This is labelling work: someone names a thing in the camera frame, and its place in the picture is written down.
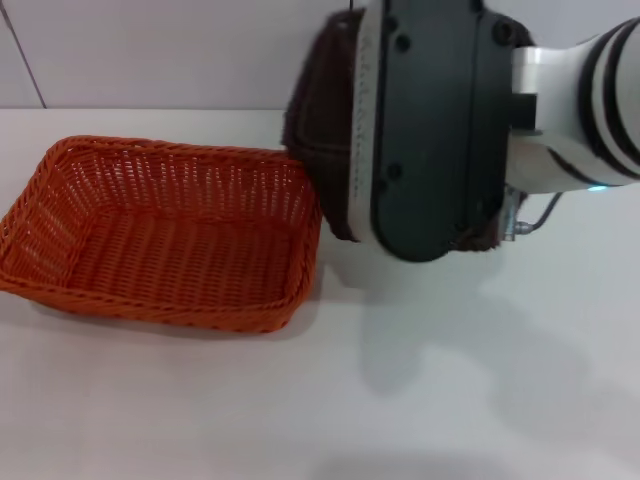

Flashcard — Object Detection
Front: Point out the grey cable with metal plug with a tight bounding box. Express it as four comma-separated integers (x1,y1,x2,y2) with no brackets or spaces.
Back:
503,183,567,242

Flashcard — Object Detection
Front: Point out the dark brown woven plastic basket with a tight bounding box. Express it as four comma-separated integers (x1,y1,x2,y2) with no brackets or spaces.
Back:
281,7,537,253

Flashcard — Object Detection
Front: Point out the orange woven plastic basket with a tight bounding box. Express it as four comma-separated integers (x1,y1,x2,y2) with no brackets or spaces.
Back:
0,134,325,335

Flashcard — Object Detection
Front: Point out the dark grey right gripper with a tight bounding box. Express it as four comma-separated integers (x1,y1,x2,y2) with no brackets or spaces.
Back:
347,0,517,264

